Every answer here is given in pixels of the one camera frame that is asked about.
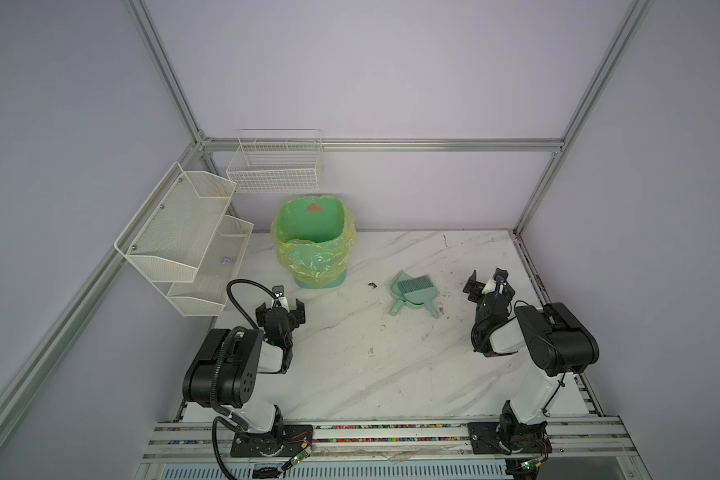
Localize green hand brush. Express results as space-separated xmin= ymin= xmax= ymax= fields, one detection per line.
xmin=397 ymin=275 xmax=440 ymax=319

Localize green plastic dustpan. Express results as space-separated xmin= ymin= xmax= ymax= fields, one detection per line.
xmin=388 ymin=271 xmax=440 ymax=319

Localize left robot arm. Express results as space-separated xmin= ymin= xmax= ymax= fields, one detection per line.
xmin=182 ymin=279 xmax=306 ymax=456

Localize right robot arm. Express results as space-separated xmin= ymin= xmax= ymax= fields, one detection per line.
xmin=463 ymin=268 xmax=600 ymax=455

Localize lower white mesh shelf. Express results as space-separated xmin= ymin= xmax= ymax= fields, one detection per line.
xmin=167 ymin=215 xmax=253 ymax=317

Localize white mesh shelf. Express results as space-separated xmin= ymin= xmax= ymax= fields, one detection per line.
xmin=114 ymin=163 xmax=236 ymax=283
xmin=167 ymin=215 xmax=253 ymax=317

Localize yellow bin liner bag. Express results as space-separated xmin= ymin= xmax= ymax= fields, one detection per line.
xmin=270 ymin=194 xmax=358 ymax=287

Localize upper white mesh shelf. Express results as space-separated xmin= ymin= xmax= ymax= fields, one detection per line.
xmin=114 ymin=163 xmax=236 ymax=283

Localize white wire basket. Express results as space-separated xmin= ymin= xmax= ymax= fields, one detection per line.
xmin=226 ymin=129 xmax=324 ymax=194

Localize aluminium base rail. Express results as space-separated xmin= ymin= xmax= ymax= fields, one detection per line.
xmin=135 ymin=416 xmax=651 ymax=479

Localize aluminium frame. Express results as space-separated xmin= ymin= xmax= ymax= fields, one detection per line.
xmin=0 ymin=1 xmax=653 ymax=453

